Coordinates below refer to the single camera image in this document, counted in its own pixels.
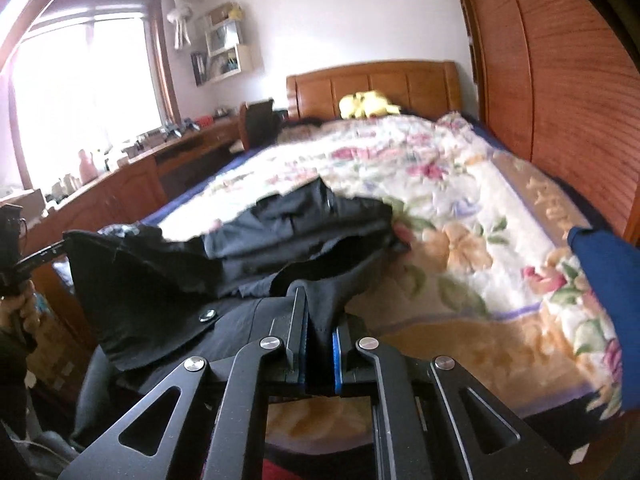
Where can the tied white curtain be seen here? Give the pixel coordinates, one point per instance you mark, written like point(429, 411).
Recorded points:
point(181, 15)

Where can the white wall shelf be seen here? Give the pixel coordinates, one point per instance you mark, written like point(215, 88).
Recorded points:
point(225, 45)

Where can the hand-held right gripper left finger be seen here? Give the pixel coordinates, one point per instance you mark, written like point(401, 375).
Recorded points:
point(296, 340)

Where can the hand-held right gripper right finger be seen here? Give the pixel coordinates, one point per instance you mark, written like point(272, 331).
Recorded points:
point(338, 360)

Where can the floral blanket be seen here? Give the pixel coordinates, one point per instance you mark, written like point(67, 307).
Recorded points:
point(450, 200)

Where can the wooden slatted wardrobe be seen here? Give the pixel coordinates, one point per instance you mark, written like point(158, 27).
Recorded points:
point(550, 85)

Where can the cardboard box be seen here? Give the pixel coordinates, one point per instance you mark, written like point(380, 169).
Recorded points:
point(30, 201)

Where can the wooden bed headboard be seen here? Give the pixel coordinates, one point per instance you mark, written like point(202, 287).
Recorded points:
point(380, 82)

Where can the black double-breasted coat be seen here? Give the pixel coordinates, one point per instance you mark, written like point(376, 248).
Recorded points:
point(150, 280)

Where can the pink bottle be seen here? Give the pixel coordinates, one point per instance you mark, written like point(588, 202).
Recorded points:
point(87, 167)

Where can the wooden chair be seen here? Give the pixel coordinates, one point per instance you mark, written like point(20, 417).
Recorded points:
point(260, 125)

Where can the wooden desk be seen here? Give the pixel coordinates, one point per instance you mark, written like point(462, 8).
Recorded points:
point(135, 185)

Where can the blue cloth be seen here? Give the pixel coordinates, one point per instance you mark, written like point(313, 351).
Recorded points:
point(600, 285)

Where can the yellow plush toy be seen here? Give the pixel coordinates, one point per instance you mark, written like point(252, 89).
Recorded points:
point(367, 105)

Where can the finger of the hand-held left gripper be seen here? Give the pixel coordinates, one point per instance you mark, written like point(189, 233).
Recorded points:
point(42, 255)

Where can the person's left hand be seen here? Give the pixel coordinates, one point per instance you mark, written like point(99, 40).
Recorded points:
point(29, 310)

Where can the person's left forearm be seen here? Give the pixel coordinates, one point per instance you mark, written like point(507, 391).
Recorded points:
point(12, 390)

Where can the window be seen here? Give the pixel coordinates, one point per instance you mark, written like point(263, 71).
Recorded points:
point(85, 75)

